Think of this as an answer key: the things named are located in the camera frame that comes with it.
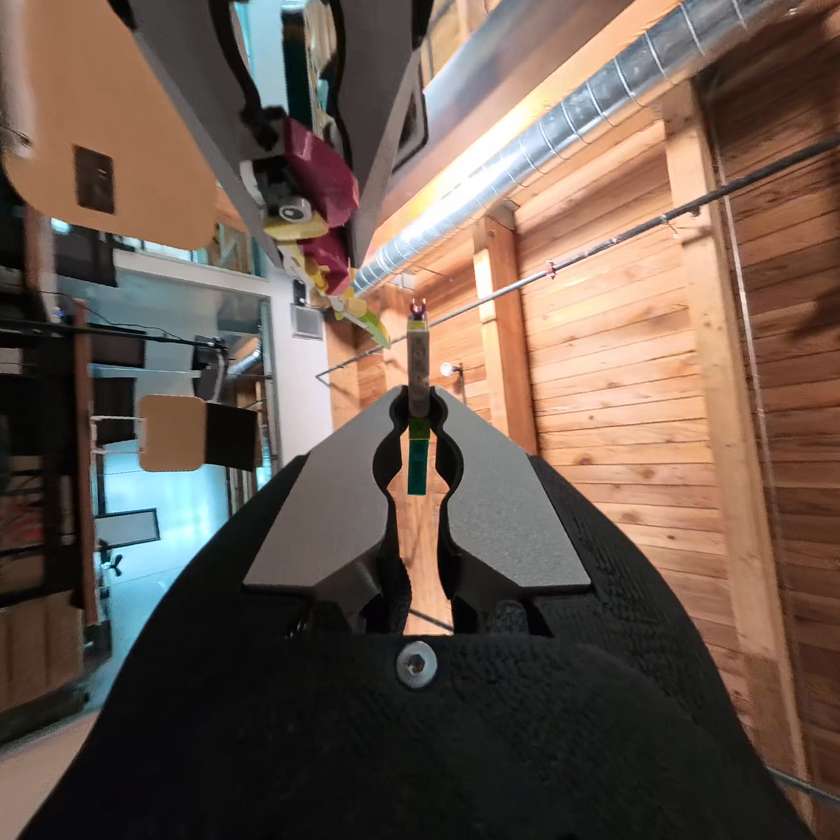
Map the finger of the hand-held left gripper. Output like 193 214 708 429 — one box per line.
128 0 290 266
326 0 435 269

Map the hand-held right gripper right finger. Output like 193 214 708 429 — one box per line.
428 387 592 634

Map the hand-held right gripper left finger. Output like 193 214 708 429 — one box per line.
243 387 412 634

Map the dark red yellow lego bird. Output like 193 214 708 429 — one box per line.
239 108 392 350

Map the teal yellow pink lego wing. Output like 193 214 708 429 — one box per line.
403 298 434 496

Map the dark shelving rack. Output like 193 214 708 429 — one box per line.
0 177 89 611

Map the tan wooden chair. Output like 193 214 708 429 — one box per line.
0 0 221 252
138 394 260 473

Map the black ceiling rod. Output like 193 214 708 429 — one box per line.
315 134 840 385

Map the spiral metal air duct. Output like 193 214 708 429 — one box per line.
351 0 798 296

